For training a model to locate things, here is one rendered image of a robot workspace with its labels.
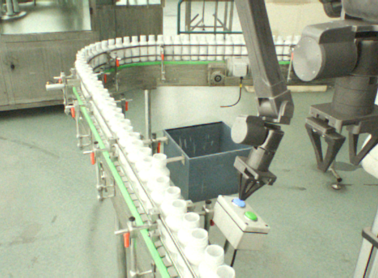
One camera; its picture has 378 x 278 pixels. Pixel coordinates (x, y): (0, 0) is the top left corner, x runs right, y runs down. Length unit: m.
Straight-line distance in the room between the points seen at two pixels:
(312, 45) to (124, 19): 5.95
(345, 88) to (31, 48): 3.95
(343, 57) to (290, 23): 4.77
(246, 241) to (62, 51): 3.66
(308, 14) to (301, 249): 3.38
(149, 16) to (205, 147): 4.75
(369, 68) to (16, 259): 2.37
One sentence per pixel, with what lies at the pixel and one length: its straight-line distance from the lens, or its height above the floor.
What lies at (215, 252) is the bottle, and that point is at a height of 1.15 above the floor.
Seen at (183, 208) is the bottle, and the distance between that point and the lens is 0.92.
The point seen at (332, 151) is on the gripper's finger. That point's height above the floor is 1.44.
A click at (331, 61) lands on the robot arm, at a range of 0.54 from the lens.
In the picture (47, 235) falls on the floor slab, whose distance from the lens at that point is 2.79.
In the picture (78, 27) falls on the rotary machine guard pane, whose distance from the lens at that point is 4.40.
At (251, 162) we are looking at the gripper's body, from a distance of 0.98.
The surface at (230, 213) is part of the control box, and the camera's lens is 1.00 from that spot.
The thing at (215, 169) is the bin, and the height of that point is 0.87.
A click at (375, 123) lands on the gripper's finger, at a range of 0.64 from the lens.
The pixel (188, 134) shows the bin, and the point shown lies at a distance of 1.89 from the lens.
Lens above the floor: 1.70
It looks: 27 degrees down
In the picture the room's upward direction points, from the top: 1 degrees clockwise
